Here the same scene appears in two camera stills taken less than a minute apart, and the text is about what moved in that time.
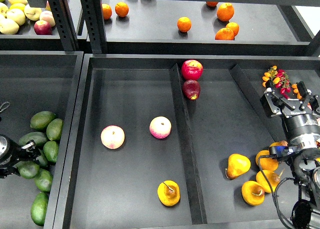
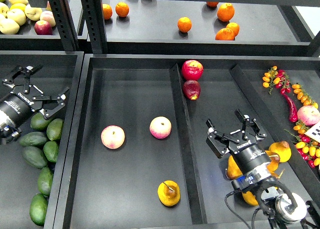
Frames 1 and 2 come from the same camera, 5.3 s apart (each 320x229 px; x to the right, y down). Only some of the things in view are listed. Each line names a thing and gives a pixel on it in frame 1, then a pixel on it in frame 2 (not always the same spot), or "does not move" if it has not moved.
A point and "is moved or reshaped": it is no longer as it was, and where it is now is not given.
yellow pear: x=169 y=192 does not move
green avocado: x=39 y=138 does not move
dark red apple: x=191 y=88 does not move
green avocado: x=27 y=169 is moved or reshaped
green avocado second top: x=54 y=128 does not move
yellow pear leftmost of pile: x=237 y=165 does not move
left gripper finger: x=30 y=145 -> x=26 y=71
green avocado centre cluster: x=51 y=149 does not move
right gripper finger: x=313 y=100 -> x=246 y=122
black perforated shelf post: x=92 y=8 does not move
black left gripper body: x=19 y=155 -> x=21 y=103
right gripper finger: x=273 y=103 -> x=217 y=142
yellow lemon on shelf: x=17 y=6 does not move
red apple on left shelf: x=42 y=27 does not move
